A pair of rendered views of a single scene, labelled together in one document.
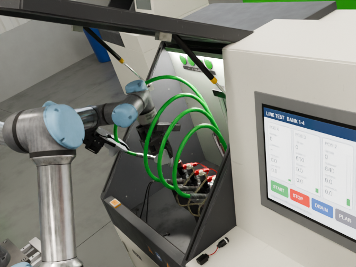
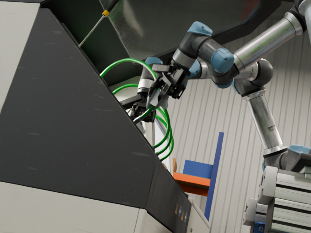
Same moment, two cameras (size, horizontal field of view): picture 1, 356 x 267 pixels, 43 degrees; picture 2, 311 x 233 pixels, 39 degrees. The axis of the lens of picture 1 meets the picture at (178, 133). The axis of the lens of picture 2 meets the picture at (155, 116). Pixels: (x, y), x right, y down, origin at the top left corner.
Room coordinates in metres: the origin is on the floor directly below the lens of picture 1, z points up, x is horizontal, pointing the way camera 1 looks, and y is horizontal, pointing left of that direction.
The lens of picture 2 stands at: (2.70, 1.27, 0.61)
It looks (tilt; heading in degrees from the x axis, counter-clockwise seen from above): 20 degrees up; 223
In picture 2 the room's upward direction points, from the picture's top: 13 degrees clockwise
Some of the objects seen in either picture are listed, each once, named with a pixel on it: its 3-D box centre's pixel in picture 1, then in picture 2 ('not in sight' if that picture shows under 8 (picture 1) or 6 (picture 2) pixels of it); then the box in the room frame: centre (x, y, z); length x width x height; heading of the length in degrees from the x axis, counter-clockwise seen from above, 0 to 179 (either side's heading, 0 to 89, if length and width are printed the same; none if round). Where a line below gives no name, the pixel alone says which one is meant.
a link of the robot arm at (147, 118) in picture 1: (147, 116); (147, 88); (1.51, 0.08, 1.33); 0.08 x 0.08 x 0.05
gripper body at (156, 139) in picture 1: (152, 135); (144, 106); (1.51, 0.09, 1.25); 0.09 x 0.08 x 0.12; 115
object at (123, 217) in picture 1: (148, 240); (167, 205); (1.43, 0.25, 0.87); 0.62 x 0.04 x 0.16; 25
